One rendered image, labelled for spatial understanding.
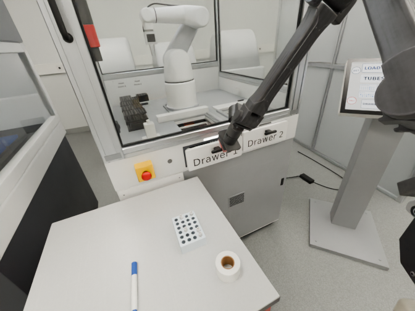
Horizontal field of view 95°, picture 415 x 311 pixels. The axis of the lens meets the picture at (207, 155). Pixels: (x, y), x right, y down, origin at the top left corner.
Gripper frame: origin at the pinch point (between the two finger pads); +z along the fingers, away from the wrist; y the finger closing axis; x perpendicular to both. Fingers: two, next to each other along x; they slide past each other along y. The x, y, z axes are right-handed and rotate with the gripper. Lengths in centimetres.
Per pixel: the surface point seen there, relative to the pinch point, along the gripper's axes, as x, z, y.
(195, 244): 27.5, -8.9, -31.9
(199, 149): 10.9, -0.4, 3.4
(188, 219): 26.4, -3.8, -23.8
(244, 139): -14.9, 3.9, 3.6
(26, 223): 85, 17, 0
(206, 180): 7.4, 20.4, -6.1
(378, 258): -89, 45, -87
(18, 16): 142, 126, 334
